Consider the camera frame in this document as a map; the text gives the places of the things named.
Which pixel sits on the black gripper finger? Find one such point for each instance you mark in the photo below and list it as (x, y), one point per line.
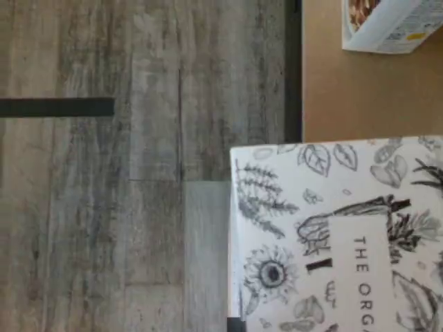
(235, 325)

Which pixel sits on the white box yellow strip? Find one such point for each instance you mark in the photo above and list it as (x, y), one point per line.
(346, 242)

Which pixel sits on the wooden shelf board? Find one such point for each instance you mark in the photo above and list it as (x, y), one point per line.
(328, 86)

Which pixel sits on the black metal shelf rack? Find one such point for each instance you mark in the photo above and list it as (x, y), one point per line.
(293, 69)

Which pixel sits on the black floor tape strip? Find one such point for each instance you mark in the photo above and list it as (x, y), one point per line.
(55, 107)

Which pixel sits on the purely elizabeth yellow granola box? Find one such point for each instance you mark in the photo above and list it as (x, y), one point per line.
(380, 27)

